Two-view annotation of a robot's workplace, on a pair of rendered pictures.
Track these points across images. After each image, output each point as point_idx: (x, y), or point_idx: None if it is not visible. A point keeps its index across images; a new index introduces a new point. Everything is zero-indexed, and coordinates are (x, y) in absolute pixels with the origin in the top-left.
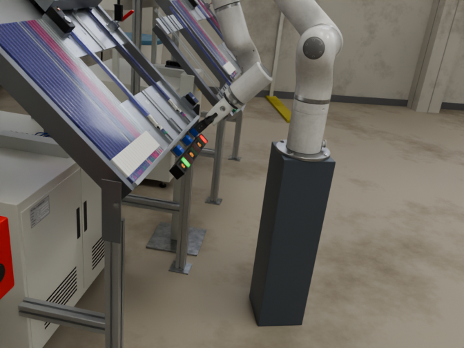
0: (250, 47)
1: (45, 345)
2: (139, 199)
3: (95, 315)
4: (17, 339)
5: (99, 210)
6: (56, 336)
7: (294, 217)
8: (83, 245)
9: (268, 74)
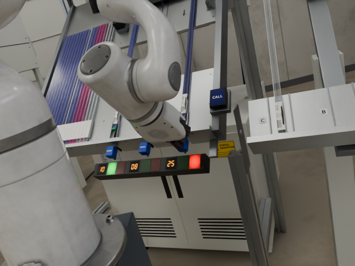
0: (123, 11)
1: (155, 252)
2: (259, 210)
3: None
4: None
5: (206, 192)
6: (163, 254)
7: None
8: (179, 208)
9: (81, 69)
